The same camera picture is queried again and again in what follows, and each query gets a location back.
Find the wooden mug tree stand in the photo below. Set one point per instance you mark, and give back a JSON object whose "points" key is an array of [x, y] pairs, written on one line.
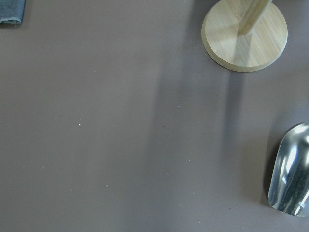
{"points": [[244, 35]]}

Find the folded grey cloth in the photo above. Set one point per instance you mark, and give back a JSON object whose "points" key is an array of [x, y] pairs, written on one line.
{"points": [[12, 11]]}

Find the metal ice scoop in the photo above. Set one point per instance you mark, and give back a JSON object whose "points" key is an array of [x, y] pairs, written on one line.
{"points": [[289, 186]]}

